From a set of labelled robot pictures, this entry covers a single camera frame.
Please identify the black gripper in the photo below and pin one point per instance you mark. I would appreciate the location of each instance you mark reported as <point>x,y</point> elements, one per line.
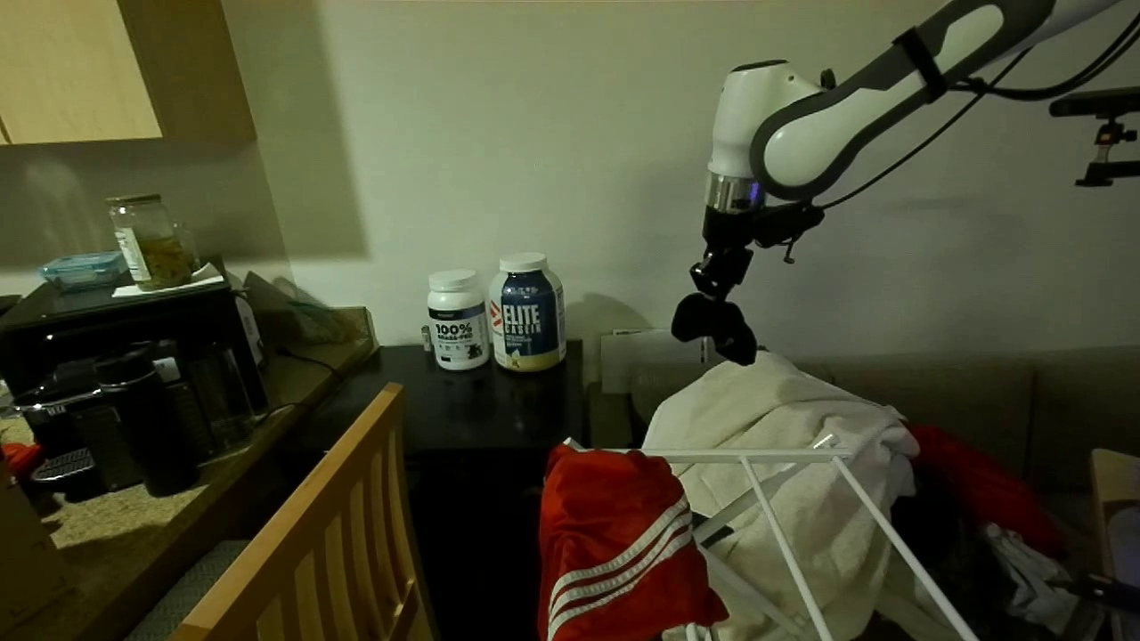
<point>736,234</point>

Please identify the red shorts with white stripes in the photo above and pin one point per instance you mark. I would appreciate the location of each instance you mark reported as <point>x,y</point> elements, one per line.
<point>606,522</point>

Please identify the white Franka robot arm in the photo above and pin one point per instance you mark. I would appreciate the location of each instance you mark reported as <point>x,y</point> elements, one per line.
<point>832,130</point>

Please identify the red cloth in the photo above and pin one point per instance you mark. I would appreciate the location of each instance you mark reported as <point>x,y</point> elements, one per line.
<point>981,474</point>

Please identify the crumpled white cloth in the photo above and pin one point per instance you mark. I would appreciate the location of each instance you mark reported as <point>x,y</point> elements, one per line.
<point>1028,570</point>

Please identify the cream white towel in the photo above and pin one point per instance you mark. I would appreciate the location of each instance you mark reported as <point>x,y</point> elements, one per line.
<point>770,412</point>

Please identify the white supplement jar right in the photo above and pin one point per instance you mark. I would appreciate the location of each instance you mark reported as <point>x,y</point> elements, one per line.
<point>525,314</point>

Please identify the small white supplement jar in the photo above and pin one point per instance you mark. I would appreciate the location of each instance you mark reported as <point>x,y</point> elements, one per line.
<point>456,322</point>

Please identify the black side table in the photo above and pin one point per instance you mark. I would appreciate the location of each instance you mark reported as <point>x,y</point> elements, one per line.
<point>477,412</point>

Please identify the brown paper bag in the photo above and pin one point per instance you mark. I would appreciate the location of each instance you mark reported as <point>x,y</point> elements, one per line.
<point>306,320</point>

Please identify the wooden slatted chair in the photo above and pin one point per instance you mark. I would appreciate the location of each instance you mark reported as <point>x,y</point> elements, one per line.
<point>342,522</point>

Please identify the cardboard box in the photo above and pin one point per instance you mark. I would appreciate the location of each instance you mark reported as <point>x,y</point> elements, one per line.
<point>1121,511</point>

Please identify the glass jar with label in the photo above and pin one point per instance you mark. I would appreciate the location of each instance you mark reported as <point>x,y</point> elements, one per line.
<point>150,245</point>

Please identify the black tumbler bottle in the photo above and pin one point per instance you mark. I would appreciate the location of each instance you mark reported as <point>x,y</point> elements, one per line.
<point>156,429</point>

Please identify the black microwave oven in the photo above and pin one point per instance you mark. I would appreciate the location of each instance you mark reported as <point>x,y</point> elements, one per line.
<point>118,322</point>

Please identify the blue bowl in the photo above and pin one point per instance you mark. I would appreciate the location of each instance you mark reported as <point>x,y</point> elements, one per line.
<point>84,271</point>

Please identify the brown kitchen counter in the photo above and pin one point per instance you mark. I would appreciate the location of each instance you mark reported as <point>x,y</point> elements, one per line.
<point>129,536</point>

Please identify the white wall heater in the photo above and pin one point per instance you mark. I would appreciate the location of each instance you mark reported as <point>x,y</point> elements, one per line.
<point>655,358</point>

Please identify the beige wall cabinet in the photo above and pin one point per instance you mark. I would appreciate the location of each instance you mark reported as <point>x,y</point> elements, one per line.
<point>84,72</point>

